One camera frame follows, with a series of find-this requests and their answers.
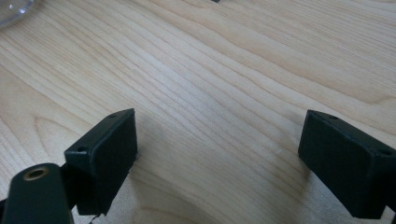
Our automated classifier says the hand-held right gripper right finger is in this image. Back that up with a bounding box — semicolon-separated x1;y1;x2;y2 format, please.
297;109;396;220

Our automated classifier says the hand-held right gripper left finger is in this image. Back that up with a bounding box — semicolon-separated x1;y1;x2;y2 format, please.
64;107;139;217

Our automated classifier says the clear glass bowl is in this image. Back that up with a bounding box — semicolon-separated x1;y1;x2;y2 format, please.
0;0;35;28

